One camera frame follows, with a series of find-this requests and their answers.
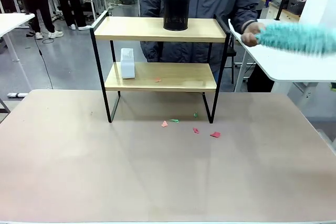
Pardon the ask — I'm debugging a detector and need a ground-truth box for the person's left forearm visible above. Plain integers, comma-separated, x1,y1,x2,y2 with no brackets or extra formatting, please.
230,0,260,35

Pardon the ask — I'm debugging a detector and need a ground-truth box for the black storage basket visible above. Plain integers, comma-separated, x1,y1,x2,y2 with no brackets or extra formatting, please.
287,0,307,15

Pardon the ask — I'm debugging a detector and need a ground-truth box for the teal chenille duster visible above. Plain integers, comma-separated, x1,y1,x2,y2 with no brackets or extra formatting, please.
256,22,336,57

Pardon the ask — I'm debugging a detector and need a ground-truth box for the person's left hand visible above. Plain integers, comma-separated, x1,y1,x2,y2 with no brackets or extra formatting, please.
240,22,266,48

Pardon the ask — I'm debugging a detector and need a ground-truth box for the black floor cable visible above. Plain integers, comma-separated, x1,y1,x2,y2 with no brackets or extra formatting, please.
25,23,54,90

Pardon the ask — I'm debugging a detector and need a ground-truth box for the black chair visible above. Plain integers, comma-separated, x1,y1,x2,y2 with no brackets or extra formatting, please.
225,48,237,84

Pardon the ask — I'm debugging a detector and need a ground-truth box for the white side table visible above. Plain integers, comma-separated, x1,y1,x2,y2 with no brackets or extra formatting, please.
227,18,336,93

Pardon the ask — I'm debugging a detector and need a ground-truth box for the white work table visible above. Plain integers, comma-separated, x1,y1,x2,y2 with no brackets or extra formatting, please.
0,13,36,91

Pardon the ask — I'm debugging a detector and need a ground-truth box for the wooden shelf with black frame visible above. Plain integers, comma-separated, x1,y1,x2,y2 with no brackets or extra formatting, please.
89,10,232,124

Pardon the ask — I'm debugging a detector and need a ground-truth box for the black mesh pen cup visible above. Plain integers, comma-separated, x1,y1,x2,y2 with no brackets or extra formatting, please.
163,0,191,31

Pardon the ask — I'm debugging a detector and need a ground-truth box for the white digital clock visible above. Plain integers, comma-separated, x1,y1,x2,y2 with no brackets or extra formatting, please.
120,48,136,80

